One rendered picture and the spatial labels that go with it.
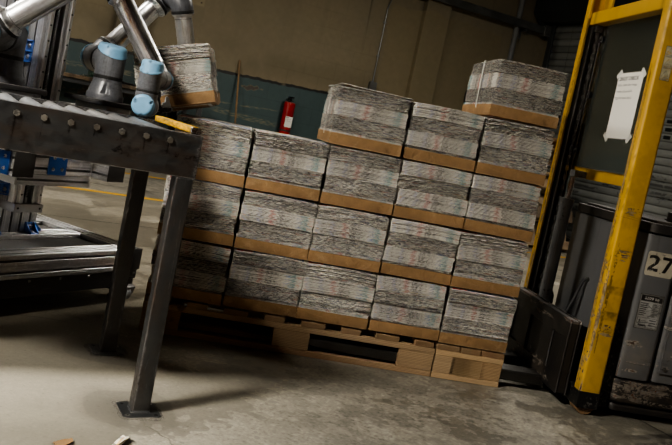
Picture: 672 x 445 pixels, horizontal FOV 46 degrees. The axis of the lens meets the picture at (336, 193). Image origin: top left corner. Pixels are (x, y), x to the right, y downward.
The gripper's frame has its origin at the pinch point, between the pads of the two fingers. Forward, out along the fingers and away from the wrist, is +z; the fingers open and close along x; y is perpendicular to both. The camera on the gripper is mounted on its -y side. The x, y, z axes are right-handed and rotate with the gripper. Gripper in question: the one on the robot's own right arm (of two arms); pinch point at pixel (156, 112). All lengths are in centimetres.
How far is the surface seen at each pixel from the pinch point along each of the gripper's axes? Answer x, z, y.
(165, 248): -8, -85, -38
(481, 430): -100, -53, -118
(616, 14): -194, 27, 21
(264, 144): -38.8, -4.4, -16.3
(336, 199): -64, -4, -40
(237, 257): -24, -5, -58
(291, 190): -47, -4, -35
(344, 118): -70, -3, -10
